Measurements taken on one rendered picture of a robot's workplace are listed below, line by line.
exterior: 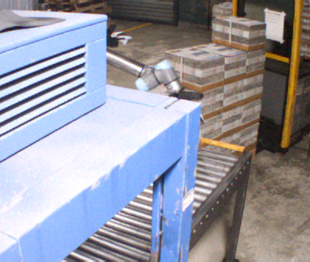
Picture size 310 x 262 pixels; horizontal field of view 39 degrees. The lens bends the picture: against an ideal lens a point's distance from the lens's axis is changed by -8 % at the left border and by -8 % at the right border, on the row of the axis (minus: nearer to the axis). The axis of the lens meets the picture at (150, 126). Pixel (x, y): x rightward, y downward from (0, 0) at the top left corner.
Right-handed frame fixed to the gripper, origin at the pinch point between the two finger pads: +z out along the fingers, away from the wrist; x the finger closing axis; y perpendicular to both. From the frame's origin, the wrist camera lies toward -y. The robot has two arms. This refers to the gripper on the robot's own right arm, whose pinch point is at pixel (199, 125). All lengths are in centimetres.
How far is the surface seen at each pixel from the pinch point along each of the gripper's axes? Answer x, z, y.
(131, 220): 55, 17, 17
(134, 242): 69, 22, 9
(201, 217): 40, 31, -4
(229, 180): 2.8, 30.6, -2.8
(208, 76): -110, -13, 39
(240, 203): -27, 56, 15
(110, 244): 75, 18, 15
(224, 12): -573, -78, 181
